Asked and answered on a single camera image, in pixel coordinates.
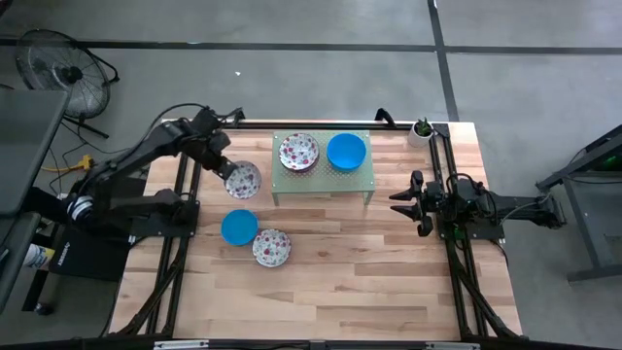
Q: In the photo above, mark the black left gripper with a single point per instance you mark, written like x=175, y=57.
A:
x=209, y=141

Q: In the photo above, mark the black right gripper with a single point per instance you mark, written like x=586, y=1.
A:
x=430, y=199

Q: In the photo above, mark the blue plastic bowl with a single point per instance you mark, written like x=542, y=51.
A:
x=239, y=227
x=346, y=151

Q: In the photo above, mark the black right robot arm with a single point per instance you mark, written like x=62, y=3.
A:
x=525, y=209

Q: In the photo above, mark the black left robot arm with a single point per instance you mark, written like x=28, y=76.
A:
x=141, y=148

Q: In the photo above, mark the black clamp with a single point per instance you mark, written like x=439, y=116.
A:
x=385, y=115
x=238, y=115

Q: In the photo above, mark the small plant white pot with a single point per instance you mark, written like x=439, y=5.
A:
x=421, y=133

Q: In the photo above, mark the green perforated metal rack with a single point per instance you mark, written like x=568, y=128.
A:
x=321, y=184

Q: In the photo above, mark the yellow power plug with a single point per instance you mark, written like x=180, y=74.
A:
x=78, y=164

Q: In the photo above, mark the black equipment case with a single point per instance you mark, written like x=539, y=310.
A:
x=87, y=257

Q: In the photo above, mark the dark metal table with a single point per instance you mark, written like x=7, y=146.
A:
x=580, y=228

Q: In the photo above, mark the black floor fan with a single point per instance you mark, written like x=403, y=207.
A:
x=63, y=73

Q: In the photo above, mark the grey desk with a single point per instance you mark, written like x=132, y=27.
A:
x=24, y=146

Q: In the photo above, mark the white yellow container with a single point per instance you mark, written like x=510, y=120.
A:
x=36, y=256

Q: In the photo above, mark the silver bracket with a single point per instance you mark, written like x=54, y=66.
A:
x=453, y=346
x=181, y=344

